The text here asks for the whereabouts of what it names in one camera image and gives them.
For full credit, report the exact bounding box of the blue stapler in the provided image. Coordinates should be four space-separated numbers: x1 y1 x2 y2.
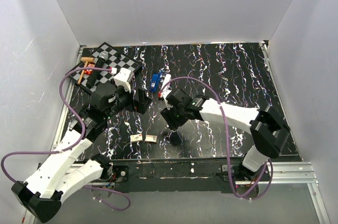
149 70 162 92

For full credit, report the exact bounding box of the white stapler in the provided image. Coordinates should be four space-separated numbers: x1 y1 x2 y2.
161 73 171 92

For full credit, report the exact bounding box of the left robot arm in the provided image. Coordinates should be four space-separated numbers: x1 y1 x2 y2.
11 82 152 223

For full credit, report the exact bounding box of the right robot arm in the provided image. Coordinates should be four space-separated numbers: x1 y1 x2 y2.
161 89 290 181

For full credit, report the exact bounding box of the right staple box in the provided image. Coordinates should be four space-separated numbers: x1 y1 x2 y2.
145 135 157 143

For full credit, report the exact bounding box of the staple box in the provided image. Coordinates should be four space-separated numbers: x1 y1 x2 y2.
130 134 143 143
145 135 157 143

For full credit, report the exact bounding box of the left staple box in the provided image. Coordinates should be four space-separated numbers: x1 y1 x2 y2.
130 134 143 143

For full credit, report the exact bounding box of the black white chessboard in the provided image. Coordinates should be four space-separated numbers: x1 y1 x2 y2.
69 42 142 94

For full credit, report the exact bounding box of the black microphone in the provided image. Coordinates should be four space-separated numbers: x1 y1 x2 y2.
86 51 109 89

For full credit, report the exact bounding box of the wooden mallet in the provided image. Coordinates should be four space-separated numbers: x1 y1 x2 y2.
77 57 95 85

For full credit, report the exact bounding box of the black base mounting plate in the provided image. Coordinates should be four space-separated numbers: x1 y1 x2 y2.
81 157 267 194

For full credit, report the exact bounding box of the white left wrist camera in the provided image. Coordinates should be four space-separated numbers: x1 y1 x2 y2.
113 68 134 93

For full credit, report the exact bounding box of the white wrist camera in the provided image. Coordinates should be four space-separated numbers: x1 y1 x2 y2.
113 68 134 93
158 90 173 110

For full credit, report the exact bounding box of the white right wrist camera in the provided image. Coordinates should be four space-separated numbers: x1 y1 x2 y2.
158 90 173 110

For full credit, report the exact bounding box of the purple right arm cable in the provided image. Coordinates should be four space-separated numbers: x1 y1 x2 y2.
159 77 273 199

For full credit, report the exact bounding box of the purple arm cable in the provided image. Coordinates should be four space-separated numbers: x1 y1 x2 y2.
1 67 132 211
159 77 273 199

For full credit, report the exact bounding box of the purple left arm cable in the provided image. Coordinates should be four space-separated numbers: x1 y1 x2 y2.
1 67 132 211

